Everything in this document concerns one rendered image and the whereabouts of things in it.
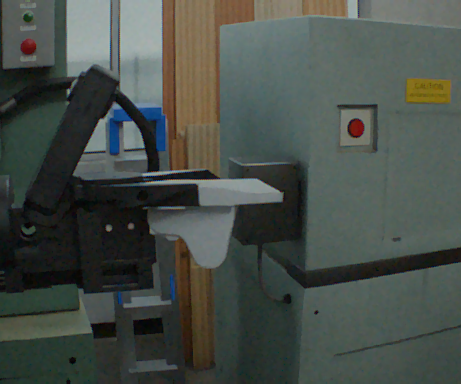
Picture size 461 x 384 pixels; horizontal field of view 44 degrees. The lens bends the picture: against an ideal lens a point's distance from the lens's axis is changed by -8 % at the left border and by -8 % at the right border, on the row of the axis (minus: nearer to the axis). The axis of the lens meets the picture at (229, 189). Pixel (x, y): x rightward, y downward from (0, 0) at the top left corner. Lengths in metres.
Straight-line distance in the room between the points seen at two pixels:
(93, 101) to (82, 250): 0.11
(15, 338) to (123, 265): 0.80
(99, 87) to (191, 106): 2.11
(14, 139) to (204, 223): 0.84
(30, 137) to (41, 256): 0.78
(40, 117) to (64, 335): 0.43
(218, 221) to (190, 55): 2.16
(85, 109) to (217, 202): 0.12
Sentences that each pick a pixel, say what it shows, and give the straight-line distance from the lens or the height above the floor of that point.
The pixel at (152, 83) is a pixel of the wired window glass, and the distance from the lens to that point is 2.74.
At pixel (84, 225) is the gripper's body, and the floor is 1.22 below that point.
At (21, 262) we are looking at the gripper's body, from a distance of 0.45.
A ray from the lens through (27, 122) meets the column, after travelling 1.21.
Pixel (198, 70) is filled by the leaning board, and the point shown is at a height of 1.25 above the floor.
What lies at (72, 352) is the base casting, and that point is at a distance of 1.24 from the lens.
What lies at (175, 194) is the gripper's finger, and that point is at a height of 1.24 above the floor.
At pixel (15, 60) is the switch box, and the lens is 1.14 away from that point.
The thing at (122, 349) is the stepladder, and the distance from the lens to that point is 2.13.
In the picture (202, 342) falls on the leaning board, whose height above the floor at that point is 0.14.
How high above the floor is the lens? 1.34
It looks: 13 degrees down
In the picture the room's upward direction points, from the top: straight up
